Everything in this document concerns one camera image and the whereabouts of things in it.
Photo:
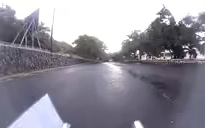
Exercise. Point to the dark round tree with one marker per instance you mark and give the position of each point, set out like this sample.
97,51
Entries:
89,46

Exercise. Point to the grey stone retaining wall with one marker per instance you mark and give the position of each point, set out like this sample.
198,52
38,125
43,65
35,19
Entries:
20,60

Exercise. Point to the wet grey asphalt road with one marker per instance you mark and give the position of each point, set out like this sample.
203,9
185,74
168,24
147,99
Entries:
103,96

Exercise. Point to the robot's own part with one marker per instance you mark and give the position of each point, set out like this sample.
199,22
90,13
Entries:
66,125
138,124

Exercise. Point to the billboard on metal frame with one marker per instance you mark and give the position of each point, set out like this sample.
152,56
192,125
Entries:
32,20

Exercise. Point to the low roadside wall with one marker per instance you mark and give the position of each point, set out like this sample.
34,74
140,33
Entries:
183,61

